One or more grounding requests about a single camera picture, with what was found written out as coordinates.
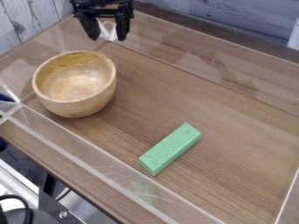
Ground black table leg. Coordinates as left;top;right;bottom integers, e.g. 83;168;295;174
43;174;57;196

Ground black cable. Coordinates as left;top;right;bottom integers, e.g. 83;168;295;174
0;194;33;224

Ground clear acrylic tray walls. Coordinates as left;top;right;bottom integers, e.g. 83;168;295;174
0;13;299;224

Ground brown wooden bowl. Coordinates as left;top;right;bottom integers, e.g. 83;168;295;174
32;50;117;118

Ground white object at right edge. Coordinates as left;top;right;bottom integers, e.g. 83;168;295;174
287;18;299;51

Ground green rectangular block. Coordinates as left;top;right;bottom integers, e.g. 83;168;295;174
139;122;202;176

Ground grey metal bracket with screw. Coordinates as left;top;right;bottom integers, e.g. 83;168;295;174
39;198;85;224

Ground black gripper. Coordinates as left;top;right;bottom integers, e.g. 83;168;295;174
69;0;135;41

